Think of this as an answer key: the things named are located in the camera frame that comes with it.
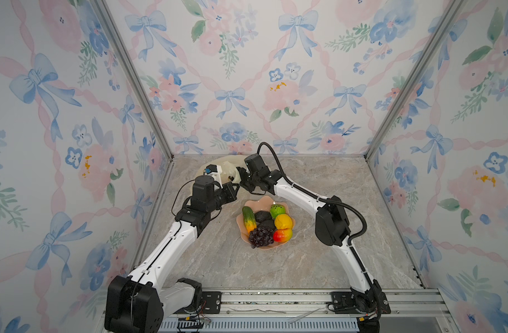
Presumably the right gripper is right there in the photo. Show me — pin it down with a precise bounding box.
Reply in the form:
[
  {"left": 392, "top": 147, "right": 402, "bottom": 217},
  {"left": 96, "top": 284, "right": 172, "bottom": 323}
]
[{"left": 227, "top": 166, "right": 261, "bottom": 191}]

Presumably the red yellow peach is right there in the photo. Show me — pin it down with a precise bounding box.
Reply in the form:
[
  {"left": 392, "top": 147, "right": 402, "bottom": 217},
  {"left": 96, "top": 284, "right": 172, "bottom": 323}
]
[{"left": 273, "top": 228, "right": 293, "bottom": 243}]

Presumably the green yellow cucumber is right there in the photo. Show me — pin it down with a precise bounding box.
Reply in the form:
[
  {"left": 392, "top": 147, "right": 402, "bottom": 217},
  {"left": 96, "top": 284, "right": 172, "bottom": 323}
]
[{"left": 242, "top": 206, "right": 257, "bottom": 234}]

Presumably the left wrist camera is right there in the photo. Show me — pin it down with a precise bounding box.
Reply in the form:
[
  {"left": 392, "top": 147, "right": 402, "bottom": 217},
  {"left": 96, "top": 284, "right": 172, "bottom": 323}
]
[{"left": 202, "top": 165, "right": 223, "bottom": 185}]

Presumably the yellow lemon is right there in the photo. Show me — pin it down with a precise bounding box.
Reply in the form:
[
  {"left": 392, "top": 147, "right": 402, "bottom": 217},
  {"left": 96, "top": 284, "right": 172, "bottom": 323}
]
[{"left": 274, "top": 214, "right": 294, "bottom": 230}]

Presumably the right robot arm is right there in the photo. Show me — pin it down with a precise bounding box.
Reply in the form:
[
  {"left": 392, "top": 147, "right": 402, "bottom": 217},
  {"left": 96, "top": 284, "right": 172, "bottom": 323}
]
[{"left": 237, "top": 167, "right": 391, "bottom": 321}]

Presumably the left corner aluminium post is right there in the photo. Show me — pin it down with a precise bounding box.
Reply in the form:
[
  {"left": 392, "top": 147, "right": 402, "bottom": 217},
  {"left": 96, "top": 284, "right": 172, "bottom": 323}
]
[{"left": 91, "top": 0, "right": 173, "bottom": 162}]

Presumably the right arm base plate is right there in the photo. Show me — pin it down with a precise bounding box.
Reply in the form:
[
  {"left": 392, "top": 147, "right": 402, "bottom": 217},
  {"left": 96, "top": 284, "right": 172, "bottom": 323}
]
[{"left": 328, "top": 290, "right": 391, "bottom": 316}]

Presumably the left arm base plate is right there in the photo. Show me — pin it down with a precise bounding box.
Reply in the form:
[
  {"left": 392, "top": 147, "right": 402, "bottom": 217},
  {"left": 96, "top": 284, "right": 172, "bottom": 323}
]
[{"left": 178, "top": 291, "right": 222, "bottom": 315}]

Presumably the dark avocado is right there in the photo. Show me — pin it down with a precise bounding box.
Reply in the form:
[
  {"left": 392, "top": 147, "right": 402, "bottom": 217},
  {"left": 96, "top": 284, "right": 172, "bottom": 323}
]
[
  {"left": 255, "top": 210, "right": 273, "bottom": 223},
  {"left": 257, "top": 219, "right": 277, "bottom": 232}
]

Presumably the purple grape bunch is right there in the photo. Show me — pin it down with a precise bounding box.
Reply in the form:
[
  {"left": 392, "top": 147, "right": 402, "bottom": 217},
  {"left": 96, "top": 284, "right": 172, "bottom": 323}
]
[{"left": 248, "top": 228, "right": 274, "bottom": 248}]

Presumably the aluminium front rail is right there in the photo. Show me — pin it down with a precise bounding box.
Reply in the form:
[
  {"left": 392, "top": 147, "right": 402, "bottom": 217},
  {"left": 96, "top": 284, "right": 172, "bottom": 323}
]
[{"left": 157, "top": 289, "right": 460, "bottom": 332}]

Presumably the pink scalloped plate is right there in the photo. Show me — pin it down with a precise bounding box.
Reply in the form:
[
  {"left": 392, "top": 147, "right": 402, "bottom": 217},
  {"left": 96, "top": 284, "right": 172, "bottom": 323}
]
[{"left": 236, "top": 196, "right": 296, "bottom": 250}]

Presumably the green custard apple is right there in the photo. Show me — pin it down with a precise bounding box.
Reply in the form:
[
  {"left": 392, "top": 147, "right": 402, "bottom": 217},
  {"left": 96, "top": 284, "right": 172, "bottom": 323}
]
[{"left": 269, "top": 204, "right": 287, "bottom": 219}]

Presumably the corner aluminium post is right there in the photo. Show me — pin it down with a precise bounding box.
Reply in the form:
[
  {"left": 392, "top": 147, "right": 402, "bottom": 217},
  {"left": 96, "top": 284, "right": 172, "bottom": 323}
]
[
  {"left": 364, "top": 0, "right": 466, "bottom": 162},
  {"left": 91, "top": 0, "right": 173, "bottom": 162}
]

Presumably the yellow plastic bag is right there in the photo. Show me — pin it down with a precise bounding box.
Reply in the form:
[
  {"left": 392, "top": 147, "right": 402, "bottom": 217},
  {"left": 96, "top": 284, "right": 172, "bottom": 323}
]
[{"left": 197, "top": 161, "right": 241, "bottom": 185}]

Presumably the right corner aluminium post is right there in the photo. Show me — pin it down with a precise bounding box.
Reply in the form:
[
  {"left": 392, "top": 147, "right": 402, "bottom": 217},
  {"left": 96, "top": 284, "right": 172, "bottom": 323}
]
[{"left": 364, "top": 0, "right": 466, "bottom": 162}]

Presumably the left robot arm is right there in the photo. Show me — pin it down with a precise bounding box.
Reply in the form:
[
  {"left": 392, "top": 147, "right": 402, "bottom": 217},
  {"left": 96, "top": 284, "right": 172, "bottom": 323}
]
[{"left": 104, "top": 175, "right": 239, "bottom": 332}]

